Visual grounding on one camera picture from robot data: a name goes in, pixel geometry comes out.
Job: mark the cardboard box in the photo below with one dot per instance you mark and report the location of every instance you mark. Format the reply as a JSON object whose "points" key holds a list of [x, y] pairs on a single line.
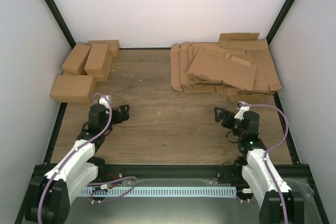
{"points": [[96, 58], [231, 70], [113, 46], [76, 60], [73, 88], [104, 74]]}

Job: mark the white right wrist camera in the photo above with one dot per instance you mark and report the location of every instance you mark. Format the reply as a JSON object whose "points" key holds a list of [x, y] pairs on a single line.
{"points": [[242, 107]]}

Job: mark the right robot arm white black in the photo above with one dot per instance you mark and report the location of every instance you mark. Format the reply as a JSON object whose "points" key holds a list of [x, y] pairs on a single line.
{"points": [[277, 201]]}

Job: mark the light blue slotted cable duct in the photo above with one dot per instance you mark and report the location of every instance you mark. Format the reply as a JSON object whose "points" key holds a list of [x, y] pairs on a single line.
{"points": [[216, 192]]}

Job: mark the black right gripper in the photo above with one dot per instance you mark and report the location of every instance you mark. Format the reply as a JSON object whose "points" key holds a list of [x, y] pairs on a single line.
{"points": [[224, 114]]}

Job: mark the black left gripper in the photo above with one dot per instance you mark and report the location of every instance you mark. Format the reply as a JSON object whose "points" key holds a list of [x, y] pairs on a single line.
{"points": [[125, 115]]}

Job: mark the stack of flat cardboard blanks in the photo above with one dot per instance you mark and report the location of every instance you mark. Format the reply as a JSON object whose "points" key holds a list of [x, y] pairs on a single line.
{"points": [[245, 45]]}

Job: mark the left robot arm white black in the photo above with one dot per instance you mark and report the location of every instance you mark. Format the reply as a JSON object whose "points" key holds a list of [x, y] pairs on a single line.
{"points": [[51, 195]]}

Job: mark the black aluminium frame rail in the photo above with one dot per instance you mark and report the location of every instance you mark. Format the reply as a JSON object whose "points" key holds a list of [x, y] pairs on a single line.
{"points": [[224, 173]]}

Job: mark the folded cardboard box front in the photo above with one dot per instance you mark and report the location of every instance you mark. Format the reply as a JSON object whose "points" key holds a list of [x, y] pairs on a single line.
{"points": [[73, 88]]}

